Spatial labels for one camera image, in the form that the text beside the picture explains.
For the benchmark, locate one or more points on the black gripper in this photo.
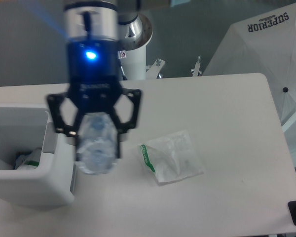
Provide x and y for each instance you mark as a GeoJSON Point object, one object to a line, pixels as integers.
{"type": "Point", "coordinates": [95, 88]}

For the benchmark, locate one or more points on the clear plastic water bottle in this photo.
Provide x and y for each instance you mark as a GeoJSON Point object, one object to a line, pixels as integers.
{"type": "Point", "coordinates": [97, 144]}

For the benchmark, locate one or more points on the clear plastic bag green stripe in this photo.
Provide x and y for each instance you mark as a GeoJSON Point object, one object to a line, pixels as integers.
{"type": "Point", "coordinates": [170, 158]}

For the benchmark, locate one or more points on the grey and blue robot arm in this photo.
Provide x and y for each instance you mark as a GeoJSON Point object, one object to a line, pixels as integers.
{"type": "Point", "coordinates": [119, 21]}

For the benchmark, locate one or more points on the white trash in can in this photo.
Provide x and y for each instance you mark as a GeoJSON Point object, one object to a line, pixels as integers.
{"type": "Point", "coordinates": [28, 160]}

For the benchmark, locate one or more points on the white plastic trash can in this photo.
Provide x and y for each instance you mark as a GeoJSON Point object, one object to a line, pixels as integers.
{"type": "Point", "coordinates": [23, 128]}

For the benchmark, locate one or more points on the white Superior umbrella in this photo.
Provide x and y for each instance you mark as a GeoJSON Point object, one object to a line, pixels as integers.
{"type": "Point", "coordinates": [265, 44]}

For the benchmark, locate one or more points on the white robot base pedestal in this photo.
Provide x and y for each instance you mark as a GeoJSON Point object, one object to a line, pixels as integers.
{"type": "Point", "coordinates": [133, 63]}

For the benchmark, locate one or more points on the white metal mounting frame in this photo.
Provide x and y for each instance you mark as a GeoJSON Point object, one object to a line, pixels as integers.
{"type": "Point", "coordinates": [154, 71]}

